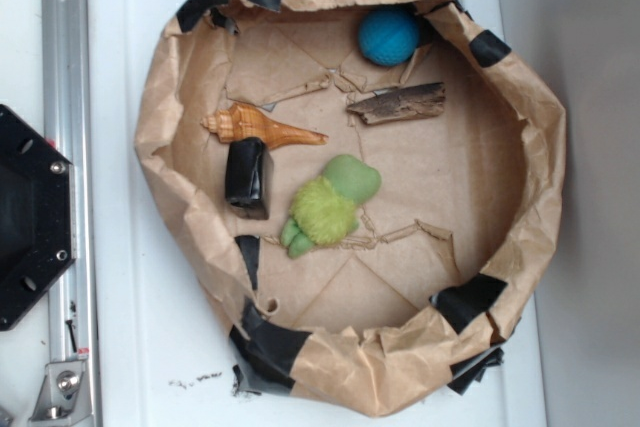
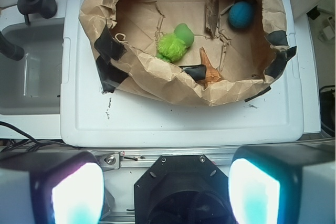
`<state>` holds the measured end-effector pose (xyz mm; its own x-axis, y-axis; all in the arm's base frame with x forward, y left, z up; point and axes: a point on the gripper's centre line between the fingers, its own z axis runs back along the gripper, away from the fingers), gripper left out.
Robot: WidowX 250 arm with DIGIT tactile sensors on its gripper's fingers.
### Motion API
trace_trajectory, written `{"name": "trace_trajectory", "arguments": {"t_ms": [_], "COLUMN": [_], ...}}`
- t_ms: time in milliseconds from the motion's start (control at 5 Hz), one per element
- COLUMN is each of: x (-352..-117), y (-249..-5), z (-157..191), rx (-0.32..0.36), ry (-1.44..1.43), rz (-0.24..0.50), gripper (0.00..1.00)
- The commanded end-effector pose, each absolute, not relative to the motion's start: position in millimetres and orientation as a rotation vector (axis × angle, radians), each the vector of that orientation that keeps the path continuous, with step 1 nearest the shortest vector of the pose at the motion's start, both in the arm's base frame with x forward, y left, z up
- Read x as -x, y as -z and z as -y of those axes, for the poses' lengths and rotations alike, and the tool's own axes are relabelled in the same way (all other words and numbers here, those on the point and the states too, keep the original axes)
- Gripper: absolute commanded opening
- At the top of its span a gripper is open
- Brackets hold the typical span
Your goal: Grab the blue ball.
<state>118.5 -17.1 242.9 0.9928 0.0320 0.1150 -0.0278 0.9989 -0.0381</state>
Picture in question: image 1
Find aluminium extrusion rail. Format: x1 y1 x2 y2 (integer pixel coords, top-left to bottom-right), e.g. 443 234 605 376
42 0 103 426

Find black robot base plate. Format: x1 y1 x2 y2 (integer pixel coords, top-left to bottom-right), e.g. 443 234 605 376
1 105 74 332

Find white plastic tray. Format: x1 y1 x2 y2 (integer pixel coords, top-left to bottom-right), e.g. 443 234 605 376
88 0 547 426

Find brown wood bark piece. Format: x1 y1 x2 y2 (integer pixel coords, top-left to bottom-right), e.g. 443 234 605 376
346 82 446 126

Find green fuzzy plush toy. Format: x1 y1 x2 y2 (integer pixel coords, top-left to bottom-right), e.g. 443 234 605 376
280 154 382 259

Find orange conch seashell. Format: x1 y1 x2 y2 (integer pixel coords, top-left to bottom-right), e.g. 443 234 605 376
200 103 329 149

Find metal corner bracket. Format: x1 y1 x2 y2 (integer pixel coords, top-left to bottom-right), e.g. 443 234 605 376
28 360 93 426

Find brown paper bag basin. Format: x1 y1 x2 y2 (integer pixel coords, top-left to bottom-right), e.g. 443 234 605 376
134 0 566 417

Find black tape-wrapped block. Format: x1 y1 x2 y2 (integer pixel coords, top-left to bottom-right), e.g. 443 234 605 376
224 137 274 220

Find blue ball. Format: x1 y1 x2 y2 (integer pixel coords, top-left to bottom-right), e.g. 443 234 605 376
358 9 420 67

